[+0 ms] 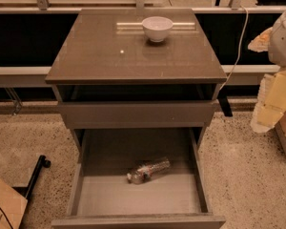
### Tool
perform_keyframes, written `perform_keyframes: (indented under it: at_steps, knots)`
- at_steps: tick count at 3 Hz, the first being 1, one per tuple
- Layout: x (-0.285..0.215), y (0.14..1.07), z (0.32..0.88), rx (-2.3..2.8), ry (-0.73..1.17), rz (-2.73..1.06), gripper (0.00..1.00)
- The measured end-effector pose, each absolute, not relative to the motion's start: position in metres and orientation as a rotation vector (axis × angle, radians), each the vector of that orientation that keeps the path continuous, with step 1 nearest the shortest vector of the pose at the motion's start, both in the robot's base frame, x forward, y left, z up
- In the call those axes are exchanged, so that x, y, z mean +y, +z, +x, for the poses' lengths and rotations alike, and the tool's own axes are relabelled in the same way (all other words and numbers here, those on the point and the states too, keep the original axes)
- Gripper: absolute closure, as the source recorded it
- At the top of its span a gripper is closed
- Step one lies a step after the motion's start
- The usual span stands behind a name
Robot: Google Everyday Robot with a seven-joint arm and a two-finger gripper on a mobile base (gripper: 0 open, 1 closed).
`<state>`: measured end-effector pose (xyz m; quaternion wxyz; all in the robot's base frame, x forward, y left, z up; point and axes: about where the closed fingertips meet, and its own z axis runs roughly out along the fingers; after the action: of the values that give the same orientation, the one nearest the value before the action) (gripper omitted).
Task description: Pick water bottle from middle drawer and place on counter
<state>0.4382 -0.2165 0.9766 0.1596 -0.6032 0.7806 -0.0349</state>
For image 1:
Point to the cardboard box left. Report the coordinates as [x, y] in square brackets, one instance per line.
[12, 207]

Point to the grey metal railing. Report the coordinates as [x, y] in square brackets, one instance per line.
[34, 77]

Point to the clear plastic water bottle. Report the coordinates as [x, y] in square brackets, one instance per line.
[145, 171]

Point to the black table leg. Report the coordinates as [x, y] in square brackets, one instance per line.
[224, 103]

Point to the open middle drawer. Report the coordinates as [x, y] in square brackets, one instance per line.
[102, 198]

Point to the closed top drawer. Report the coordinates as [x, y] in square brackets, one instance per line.
[108, 115]

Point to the black wheeled stand leg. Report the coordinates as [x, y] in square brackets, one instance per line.
[26, 191]

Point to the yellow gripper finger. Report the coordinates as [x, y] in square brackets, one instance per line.
[261, 42]
[271, 102]

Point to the grey drawer cabinet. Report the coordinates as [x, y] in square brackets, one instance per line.
[108, 58]

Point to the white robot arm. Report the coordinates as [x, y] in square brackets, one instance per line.
[277, 46]

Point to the white ceramic bowl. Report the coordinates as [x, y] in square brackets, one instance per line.
[157, 28]

